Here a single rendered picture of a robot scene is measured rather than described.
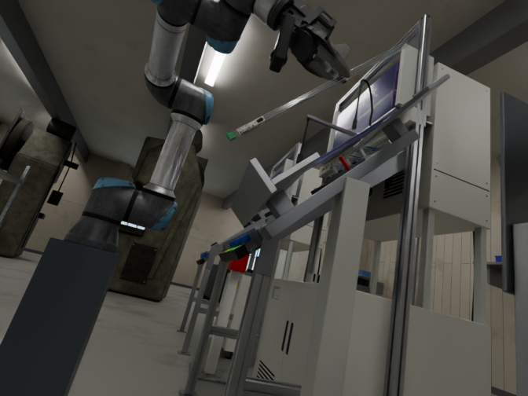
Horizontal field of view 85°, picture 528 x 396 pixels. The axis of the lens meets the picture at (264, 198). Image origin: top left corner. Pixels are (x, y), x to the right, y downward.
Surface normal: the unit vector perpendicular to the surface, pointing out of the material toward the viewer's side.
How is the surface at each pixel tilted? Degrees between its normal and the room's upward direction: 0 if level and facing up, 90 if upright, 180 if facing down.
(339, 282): 90
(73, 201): 90
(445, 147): 90
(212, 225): 90
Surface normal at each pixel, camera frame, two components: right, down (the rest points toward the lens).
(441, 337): 0.29, -0.22
